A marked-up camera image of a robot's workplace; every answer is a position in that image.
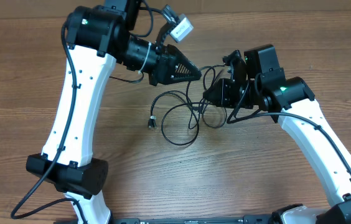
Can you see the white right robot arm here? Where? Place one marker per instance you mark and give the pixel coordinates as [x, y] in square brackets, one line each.
[257, 87]

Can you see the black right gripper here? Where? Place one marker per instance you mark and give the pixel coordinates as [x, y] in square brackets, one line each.
[225, 92]

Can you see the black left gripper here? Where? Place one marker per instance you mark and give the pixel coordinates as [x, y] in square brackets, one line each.
[162, 65]

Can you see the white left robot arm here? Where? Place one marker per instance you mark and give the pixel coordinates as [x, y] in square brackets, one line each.
[95, 40]

